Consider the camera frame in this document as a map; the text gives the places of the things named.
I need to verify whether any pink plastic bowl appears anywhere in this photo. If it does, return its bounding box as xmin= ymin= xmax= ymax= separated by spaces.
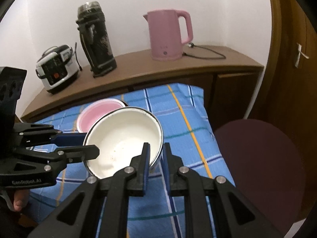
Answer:
xmin=76 ymin=98 xmax=123 ymax=133

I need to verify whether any white enamel bowl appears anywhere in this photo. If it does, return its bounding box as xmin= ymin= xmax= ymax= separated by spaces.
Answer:
xmin=83 ymin=106 xmax=164 ymax=179

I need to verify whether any person's left hand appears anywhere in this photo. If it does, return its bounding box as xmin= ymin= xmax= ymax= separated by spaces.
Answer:
xmin=13 ymin=190 xmax=30 ymax=212

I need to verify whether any dark red chair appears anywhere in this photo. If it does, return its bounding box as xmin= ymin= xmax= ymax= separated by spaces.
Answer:
xmin=214 ymin=119 xmax=305 ymax=234

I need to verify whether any white rice cooker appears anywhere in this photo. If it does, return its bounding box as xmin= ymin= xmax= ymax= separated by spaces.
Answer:
xmin=35 ymin=45 xmax=79 ymax=94

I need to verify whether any blue checked tablecloth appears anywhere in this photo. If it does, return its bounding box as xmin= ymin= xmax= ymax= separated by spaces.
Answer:
xmin=29 ymin=83 xmax=232 ymax=237

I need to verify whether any black thermos flask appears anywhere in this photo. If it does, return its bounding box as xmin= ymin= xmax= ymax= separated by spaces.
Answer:
xmin=76 ymin=1 xmax=116 ymax=78

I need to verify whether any right wooden door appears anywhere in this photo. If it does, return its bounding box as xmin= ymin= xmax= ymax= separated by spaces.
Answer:
xmin=247 ymin=0 xmax=317 ymax=154

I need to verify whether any brown wooden cabinet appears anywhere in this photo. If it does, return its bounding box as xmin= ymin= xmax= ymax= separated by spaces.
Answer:
xmin=21 ymin=46 xmax=264 ymax=130

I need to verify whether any pink electric kettle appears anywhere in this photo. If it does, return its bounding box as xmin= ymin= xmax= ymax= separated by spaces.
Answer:
xmin=143 ymin=9 xmax=193 ymax=61

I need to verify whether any black cooker cable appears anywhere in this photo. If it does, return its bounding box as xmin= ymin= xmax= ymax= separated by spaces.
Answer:
xmin=74 ymin=42 xmax=83 ymax=72

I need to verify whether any right door handle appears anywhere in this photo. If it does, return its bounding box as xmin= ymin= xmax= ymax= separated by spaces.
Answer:
xmin=294 ymin=43 xmax=309 ymax=68

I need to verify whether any black kettle cable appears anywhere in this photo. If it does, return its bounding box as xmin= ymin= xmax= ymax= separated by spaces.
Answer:
xmin=182 ymin=42 xmax=227 ymax=60

